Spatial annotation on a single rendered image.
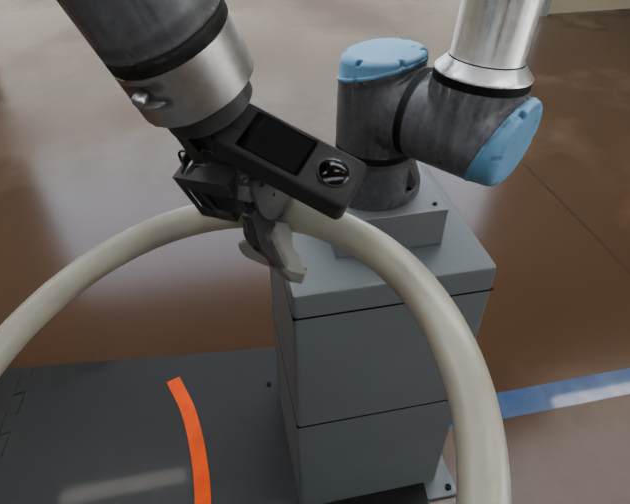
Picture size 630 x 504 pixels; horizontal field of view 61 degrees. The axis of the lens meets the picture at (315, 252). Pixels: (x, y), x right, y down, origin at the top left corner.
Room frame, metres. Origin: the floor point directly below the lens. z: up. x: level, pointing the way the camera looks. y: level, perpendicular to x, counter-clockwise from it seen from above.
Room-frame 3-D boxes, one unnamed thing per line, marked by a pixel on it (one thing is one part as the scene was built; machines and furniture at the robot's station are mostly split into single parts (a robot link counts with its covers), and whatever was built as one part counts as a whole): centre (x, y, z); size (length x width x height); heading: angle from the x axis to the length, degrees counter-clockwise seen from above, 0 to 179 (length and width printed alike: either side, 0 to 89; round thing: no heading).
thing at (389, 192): (0.91, -0.11, 0.99); 0.19 x 0.19 x 0.10
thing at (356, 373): (0.91, -0.11, 0.43); 0.50 x 0.50 x 0.85; 12
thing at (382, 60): (0.90, -0.12, 1.12); 0.17 x 0.15 x 0.18; 50
